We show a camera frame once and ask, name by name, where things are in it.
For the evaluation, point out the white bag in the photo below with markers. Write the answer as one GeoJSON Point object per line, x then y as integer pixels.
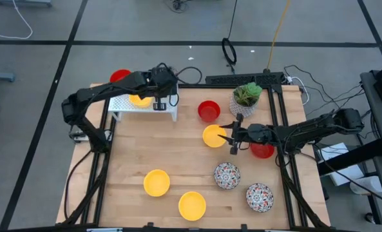
{"type": "Point", "coordinates": [368, 185]}

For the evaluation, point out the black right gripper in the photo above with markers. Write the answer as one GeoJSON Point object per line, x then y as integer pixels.
{"type": "Point", "coordinates": [255, 133]}

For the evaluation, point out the red plastic mini bowl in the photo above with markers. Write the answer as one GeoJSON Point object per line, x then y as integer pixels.
{"type": "Point", "coordinates": [118, 75]}
{"type": "Point", "coordinates": [209, 111]}
{"type": "Point", "coordinates": [261, 152]}

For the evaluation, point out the black aluminium extrusion frame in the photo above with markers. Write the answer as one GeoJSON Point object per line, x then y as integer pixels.
{"type": "Point", "coordinates": [226, 86]}

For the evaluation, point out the black floral patterned mini bowl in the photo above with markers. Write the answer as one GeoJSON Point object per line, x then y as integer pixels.
{"type": "Point", "coordinates": [259, 197]}
{"type": "Point", "coordinates": [227, 175]}

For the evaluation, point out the black caster wheel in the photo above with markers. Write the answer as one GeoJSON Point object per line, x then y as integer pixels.
{"type": "Point", "coordinates": [370, 218]}

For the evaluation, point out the white perforated metal shelf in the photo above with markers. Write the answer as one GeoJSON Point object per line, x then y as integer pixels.
{"type": "Point", "coordinates": [129, 111]}

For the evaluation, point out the white paper box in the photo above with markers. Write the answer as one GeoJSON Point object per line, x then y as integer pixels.
{"type": "Point", "coordinates": [348, 177]}

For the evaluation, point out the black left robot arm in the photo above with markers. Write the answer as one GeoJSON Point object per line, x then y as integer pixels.
{"type": "Point", "coordinates": [91, 93]}

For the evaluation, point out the grey desk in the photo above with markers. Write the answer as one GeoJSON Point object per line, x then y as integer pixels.
{"type": "Point", "coordinates": [379, 122]}

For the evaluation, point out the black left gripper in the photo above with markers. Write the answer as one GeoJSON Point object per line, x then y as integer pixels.
{"type": "Point", "coordinates": [163, 82]}

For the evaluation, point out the yellow plastic mini bowl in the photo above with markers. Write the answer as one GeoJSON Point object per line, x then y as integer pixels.
{"type": "Point", "coordinates": [156, 182]}
{"type": "Point", "coordinates": [140, 102]}
{"type": "Point", "coordinates": [192, 206]}
{"type": "Point", "coordinates": [211, 137]}

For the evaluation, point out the black desk base beam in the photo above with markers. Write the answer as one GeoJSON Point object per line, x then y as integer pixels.
{"type": "Point", "coordinates": [348, 158]}

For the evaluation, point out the white patterned pot with plant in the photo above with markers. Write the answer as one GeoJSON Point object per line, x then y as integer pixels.
{"type": "Point", "coordinates": [247, 96]}

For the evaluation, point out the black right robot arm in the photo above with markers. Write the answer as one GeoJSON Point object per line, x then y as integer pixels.
{"type": "Point", "coordinates": [306, 129]}

